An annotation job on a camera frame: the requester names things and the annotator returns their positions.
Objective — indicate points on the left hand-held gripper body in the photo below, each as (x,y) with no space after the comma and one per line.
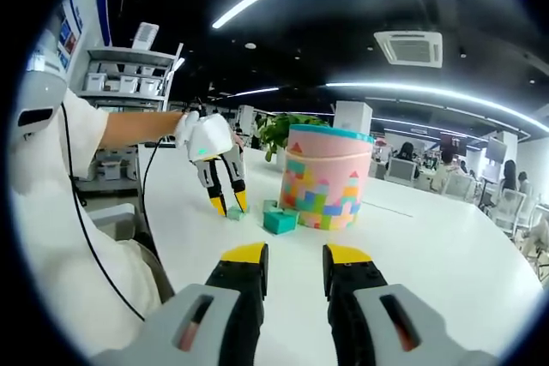
(210,134)

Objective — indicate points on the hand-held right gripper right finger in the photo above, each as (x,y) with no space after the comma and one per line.
(354,278)

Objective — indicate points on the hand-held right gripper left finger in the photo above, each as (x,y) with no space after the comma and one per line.
(233,280)

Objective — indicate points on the pale mint toy block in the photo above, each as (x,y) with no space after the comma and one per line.
(235,214)

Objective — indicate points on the teal toy block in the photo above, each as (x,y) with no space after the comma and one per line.
(279,222)

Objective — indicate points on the pink toy storage bucket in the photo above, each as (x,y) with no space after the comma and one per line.
(326,160)

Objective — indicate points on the rows of white storage bins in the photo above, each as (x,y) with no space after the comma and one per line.
(128,83)

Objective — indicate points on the group of white office chairs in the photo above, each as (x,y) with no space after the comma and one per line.
(401,169)

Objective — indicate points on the short ceiling light strip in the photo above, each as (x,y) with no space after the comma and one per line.
(257,91)

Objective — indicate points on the green potted plant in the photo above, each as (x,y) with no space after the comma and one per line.
(279,128)

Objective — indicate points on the white table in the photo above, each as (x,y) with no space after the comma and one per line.
(429,263)

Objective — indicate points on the small ceiling light panel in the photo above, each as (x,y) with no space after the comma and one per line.
(179,64)

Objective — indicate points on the white armrest office chair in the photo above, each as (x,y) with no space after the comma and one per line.
(111,216)

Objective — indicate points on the grey metal shelf rack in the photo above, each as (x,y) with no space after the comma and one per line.
(128,54)

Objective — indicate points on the stack of white trays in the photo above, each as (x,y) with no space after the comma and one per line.
(145,36)

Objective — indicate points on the white square pillar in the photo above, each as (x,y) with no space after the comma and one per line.
(354,117)

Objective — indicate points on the red display screen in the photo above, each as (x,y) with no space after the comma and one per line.
(452,143)

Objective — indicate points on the person in white shirt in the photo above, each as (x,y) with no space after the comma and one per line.
(51,233)

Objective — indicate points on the white chest device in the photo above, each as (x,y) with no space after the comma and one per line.
(40,87)

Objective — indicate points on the curved ceiling light strip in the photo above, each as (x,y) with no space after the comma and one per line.
(386,85)

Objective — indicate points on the ceiling air conditioner unit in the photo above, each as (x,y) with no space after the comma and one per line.
(407,49)

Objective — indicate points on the wall-mounted monitor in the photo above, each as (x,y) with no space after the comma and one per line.
(497,150)

